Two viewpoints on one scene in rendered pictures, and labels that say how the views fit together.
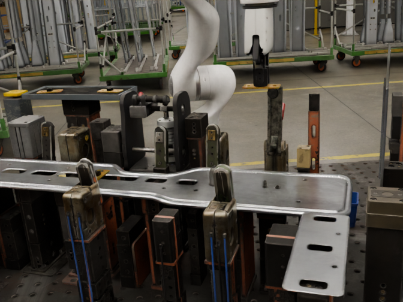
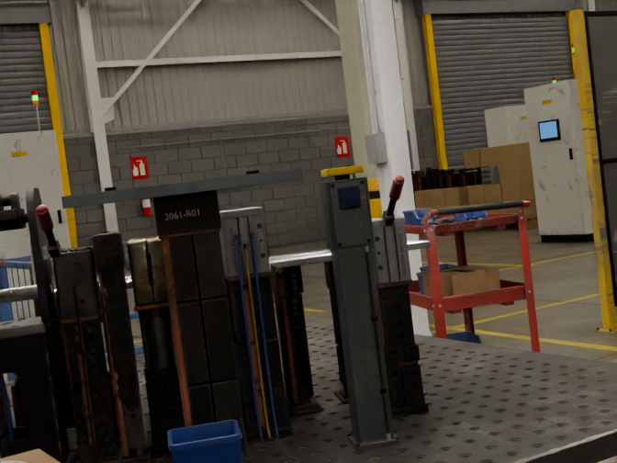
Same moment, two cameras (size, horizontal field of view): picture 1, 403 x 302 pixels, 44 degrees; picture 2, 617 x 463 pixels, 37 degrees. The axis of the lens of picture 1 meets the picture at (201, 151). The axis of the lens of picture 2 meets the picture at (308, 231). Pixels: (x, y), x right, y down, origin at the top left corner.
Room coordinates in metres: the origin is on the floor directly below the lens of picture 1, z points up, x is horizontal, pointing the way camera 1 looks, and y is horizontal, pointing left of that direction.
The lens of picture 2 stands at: (3.06, -0.14, 1.14)
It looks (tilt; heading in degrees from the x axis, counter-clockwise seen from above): 3 degrees down; 152
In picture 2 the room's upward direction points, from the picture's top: 7 degrees counter-clockwise
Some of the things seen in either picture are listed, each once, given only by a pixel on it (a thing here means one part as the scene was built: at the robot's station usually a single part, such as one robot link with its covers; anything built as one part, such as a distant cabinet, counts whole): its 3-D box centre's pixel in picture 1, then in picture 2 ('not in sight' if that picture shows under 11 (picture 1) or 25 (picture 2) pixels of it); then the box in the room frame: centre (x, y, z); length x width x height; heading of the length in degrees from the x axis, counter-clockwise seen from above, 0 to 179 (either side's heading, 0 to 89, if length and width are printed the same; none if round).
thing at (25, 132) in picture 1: (37, 178); (252, 321); (1.53, 0.55, 0.90); 0.13 x 0.10 x 0.41; 161
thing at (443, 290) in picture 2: not in sight; (457, 309); (-0.36, 2.43, 0.49); 0.81 x 0.47 x 0.97; 164
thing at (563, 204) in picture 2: not in sight; (565, 144); (-5.77, 8.45, 1.22); 0.80 x 0.54 x 2.45; 1
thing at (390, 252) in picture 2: not in sight; (393, 314); (1.61, 0.79, 0.88); 0.11 x 0.10 x 0.36; 161
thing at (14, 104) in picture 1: (27, 154); (358, 311); (1.74, 0.64, 0.92); 0.08 x 0.08 x 0.44; 71
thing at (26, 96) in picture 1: (79, 92); (183, 188); (1.65, 0.40, 1.16); 0.37 x 0.14 x 0.02; 71
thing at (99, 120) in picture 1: (107, 178); (121, 347); (1.50, 0.31, 0.90); 0.05 x 0.05 x 0.40; 71
